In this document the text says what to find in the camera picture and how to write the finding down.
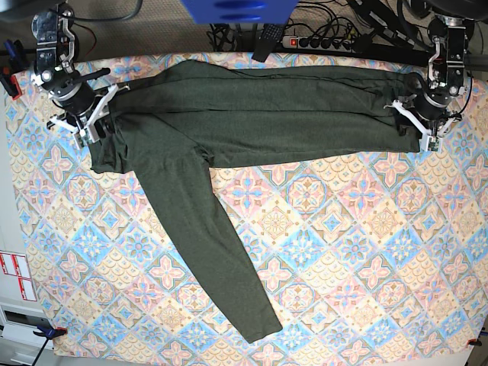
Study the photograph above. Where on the black power strip red switch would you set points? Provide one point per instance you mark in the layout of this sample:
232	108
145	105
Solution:
316	43

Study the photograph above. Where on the blue plastic box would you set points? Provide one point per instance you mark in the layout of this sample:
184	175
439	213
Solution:
240	11

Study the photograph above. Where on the blue clamp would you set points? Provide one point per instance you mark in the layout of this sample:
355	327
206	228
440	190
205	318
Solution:
15	62
48	334

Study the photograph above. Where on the red white label stickers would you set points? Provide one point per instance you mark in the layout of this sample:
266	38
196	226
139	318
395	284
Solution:
15	266

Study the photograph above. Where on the black remote-like device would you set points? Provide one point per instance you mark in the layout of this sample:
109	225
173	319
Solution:
270	36

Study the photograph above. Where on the blue clamp top left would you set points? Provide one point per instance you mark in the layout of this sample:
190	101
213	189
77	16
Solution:
15	62

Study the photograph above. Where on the colourful patterned tablecloth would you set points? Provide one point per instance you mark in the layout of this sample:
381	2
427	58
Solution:
367	259

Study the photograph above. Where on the blue clamp bottom left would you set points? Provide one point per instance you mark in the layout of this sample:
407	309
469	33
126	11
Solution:
48	334

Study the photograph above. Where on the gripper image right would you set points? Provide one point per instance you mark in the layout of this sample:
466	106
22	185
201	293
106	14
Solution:
423	111

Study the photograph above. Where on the clamp bottom right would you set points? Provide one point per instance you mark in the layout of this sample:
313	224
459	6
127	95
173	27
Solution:
475	342

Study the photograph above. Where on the dark green long-sleeve T-shirt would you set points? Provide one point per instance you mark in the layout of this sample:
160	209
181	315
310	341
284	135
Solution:
171	129

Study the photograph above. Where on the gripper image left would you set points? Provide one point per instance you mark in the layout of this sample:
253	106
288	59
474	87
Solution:
71	92

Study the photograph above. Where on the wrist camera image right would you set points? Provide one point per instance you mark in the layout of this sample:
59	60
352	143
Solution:
430	143

